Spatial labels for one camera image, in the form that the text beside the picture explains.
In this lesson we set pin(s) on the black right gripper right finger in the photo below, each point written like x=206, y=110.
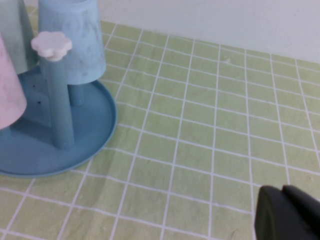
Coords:
x=310, y=207

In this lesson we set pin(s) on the blue cup stand with pegs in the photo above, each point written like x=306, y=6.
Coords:
x=37, y=155

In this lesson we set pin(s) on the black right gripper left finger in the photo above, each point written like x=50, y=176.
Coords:
x=275, y=217

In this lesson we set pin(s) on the light blue plastic cup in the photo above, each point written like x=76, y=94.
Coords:
x=80, y=42

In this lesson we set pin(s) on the mint green plastic cup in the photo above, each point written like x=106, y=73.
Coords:
x=17, y=37

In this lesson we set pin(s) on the green checkered tablecloth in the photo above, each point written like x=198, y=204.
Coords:
x=200, y=125

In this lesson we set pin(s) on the pink plastic cup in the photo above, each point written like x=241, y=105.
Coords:
x=8, y=95

